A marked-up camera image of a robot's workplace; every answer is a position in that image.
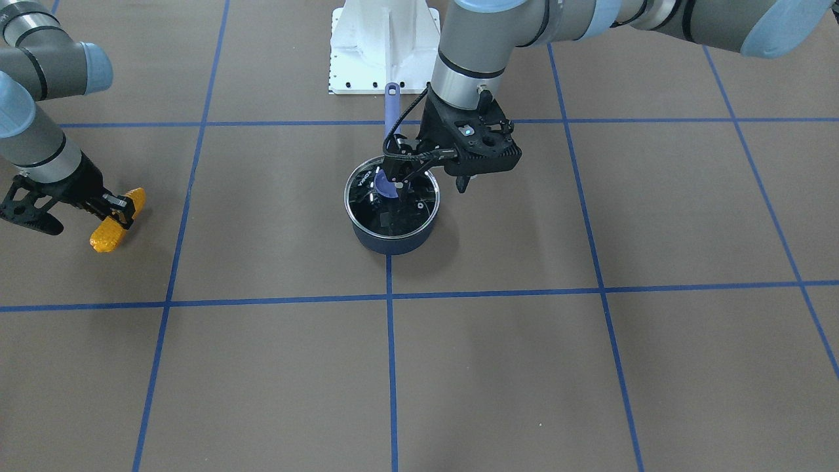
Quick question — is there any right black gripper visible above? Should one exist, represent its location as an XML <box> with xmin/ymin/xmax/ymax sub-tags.
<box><xmin>1</xmin><ymin>153</ymin><xmax>137</xmax><ymax>236</ymax></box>

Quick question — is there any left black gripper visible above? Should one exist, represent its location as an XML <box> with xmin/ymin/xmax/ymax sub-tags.
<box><xmin>387</xmin><ymin>88</ymin><xmax>522</xmax><ymax>197</ymax></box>

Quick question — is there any yellow corn cob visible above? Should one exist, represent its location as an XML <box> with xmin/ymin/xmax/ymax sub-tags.
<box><xmin>90</xmin><ymin>187</ymin><xmax>146</xmax><ymax>253</ymax></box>

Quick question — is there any glass lid blue knob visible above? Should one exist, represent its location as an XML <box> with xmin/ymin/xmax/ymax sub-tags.
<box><xmin>343</xmin><ymin>156</ymin><xmax>441</xmax><ymax>244</ymax></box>

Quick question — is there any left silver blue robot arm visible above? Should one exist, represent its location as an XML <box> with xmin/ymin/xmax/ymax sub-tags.
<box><xmin>381</xmin><ymin>1</ymin><xmax>835</xmax><ymax>192</ymax></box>

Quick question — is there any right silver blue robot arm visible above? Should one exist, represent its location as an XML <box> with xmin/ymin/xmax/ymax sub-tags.
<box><xmin>1</xmin><ymin>1</ymin><xmax>141</xmax><ymax>235</ymax></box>

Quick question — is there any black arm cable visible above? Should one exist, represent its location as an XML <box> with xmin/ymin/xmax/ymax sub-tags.
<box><xmin>382</xmin><ymin>84</ymin><xmax>433</xmax><ymax>171</ymax></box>

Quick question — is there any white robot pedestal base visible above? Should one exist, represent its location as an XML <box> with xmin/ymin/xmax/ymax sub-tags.
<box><xmin>328</xmin><ymin>1</ymin><xmax>441</xmax><ymax>94</ymax></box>

